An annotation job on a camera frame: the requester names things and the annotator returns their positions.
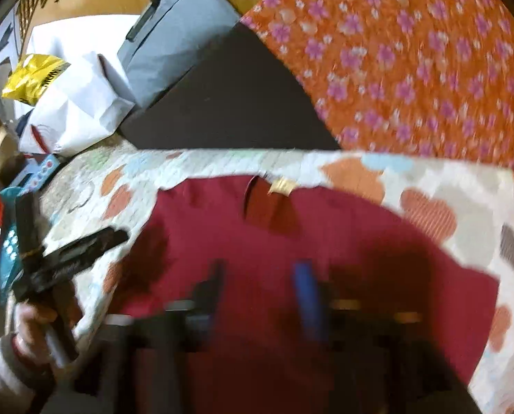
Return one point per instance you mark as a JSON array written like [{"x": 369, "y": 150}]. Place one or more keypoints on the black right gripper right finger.
[{"x": 380, "y": 363}]

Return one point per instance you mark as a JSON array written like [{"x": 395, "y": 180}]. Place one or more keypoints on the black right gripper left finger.
[{"x": 140, "y": 366}]

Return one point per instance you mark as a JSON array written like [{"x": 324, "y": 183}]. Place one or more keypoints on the maroon red sweater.
[{"x": 257, "y": 358}]

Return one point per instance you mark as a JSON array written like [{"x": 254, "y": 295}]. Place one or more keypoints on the grey sleeved left forearm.
[{"x": 24, "y": 384}]

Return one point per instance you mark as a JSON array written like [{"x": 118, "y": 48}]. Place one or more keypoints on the person's left hand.
[{"x": 31, "y": 318}]

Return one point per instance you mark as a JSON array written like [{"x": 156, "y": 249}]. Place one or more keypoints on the teal patterned box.
[{"x": 10, "y": 263}]

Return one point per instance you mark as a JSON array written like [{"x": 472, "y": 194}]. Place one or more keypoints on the teal small box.
[{"x": 38, "y": 170}]

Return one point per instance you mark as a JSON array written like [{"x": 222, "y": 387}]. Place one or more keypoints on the white heart patterned quilt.
[{"x": 467, "y": 209}]

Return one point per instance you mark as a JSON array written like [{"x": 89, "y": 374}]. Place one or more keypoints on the yellow plastic bag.
[{"x": 32, "y": 77}]

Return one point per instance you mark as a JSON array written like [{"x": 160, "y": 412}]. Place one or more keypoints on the grey blue fabric bag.
[{"x": 169, "y": 38}]

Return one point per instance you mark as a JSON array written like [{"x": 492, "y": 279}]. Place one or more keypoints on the orange floral bed sheet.
[{"x": 433, "y": 78}]

